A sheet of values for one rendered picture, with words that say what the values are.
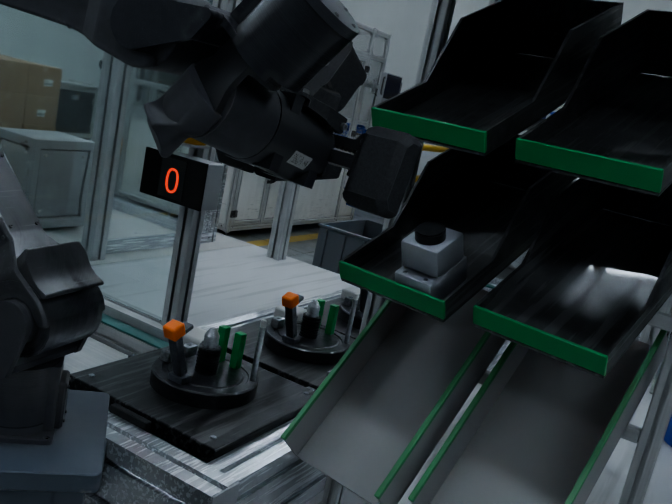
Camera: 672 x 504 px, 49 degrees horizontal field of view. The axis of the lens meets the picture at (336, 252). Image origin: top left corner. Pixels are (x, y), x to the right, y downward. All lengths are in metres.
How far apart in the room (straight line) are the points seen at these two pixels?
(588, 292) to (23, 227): 0.52
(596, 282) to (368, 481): 0.31
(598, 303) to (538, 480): 0.18
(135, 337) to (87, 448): 0.57
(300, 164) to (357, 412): 0.36
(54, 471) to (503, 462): 0.42
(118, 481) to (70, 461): 0.25
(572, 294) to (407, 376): 0.20
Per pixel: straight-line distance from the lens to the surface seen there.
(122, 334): 1.21
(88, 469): 0.61
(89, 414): 0.69
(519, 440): 0.79
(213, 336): 0.96
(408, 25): 12.62
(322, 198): 7.41
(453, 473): 0.78
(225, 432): 0.89
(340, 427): 0.82
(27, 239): 0.62
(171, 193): 1.12
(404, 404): 0.81
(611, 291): 0.78
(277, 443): 0.92
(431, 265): 0.70
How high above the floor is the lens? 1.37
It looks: 12 degrees down
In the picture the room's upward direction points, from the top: 12 degrees clockwise
